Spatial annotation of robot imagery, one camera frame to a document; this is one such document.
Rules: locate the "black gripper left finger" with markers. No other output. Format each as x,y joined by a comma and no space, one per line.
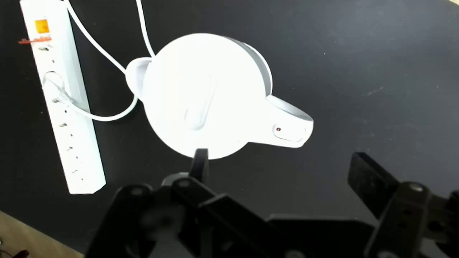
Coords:
198,166

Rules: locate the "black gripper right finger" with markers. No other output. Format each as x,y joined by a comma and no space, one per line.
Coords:
377,186

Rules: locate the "white electric kettle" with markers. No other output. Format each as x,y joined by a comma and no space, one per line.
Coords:
209,94

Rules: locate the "white kettle base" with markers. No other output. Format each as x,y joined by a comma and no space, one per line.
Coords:
262,61

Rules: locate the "white power strip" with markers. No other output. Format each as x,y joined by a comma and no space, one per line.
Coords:
61,104

